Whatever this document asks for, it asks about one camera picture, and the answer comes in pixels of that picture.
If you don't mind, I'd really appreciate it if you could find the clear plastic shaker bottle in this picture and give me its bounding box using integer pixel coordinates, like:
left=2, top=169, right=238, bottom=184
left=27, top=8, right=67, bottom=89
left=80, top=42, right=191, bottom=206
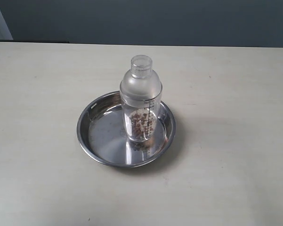
left=120, top=55, right=162, bottom=142

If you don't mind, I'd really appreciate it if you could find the round stainless steel plate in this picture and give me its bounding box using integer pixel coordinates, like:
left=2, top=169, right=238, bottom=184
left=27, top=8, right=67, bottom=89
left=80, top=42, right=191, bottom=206
left=77, top=91, right=176, bottom=168

